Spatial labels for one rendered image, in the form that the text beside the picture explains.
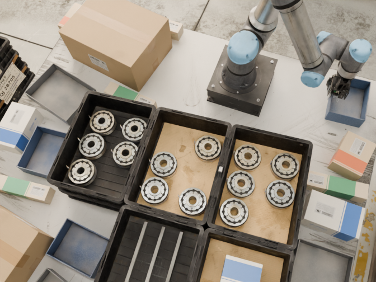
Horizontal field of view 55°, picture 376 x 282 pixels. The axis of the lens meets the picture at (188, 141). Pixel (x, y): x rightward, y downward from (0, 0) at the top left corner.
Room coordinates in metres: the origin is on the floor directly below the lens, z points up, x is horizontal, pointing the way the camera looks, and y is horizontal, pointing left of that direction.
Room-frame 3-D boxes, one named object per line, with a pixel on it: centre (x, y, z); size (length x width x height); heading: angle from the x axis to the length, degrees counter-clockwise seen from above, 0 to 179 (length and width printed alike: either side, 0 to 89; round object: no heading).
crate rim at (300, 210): (0.36, -0.24, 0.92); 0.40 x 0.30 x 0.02; 157
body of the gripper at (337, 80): (0.74, -0.64, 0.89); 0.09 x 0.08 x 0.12; 155
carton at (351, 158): (0.48, -0.66, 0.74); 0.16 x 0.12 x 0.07; 141
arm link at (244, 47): (0.89, -0.26, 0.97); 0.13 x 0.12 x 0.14; 142
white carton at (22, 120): (0.80, 0.74, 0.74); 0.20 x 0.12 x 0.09; 156
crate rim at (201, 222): (0.48, 0.04, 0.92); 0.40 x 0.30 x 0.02; 157
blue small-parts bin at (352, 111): (0.74, -0.72, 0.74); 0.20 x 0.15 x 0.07; 155
